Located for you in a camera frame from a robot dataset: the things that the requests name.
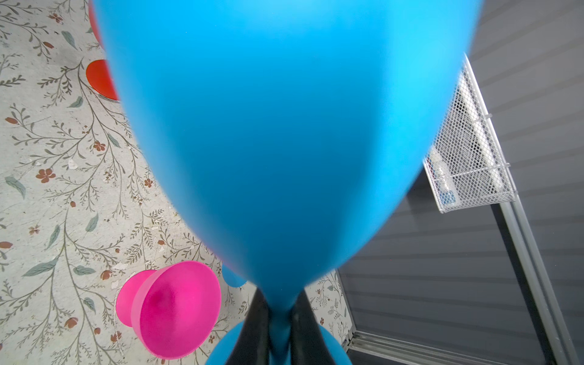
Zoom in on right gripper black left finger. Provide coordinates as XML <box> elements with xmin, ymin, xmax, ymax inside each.
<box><xmin>226</xmin><ymin>289</ymin><xmax>270</xmax><ymax>365</ymax></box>

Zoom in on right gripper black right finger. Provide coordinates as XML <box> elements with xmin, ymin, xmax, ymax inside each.
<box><xmin>290</xmin><ymin>290</ymin><xmax>335</xmax><ymax>365</ymax></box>

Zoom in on blue wine glass back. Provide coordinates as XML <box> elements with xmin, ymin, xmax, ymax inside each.
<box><xmin>221</xmin><ymin>262</ymin><xmax>247</xmax><ymax>288</ymax></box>

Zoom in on blue wine glass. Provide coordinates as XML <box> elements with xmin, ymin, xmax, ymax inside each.
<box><xmin>93</xmin><ymin>1</ymin><xmax>482</xmax><ymax>363</ymax></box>
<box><xmin>221</xmin><ymin>262</ymin><xmax>247</xmax><ymax>288</ymax></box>

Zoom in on pink wine glass front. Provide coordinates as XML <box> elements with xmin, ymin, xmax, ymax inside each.
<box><xmin>116</xmin><ymin>261</ymin><xmax>221</xmax><ymax>360</ymax></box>

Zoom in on blue wine glass front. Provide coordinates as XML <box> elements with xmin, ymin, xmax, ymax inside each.
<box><xmin>93</xmin><ymin>1</ymin><xmax>482</xmax><ymax>363</ymax></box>

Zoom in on red wine glass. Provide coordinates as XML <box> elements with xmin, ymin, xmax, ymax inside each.
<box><xmin>86</xmin><ymin>1</ymin><xmax>119</xmax><ymax>101</ymax></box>

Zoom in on items in white basket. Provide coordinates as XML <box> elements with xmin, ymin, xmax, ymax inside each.
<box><xmin>429</xmin><ymin>146</ymin><xmax>460</xmax><ymax>208</ymax></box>

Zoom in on white mesh wall basket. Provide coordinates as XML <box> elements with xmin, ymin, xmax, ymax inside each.
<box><xmin>424</xmin><ymin>58</ymin><xmax>517</xmax><ymax>214</ymax></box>

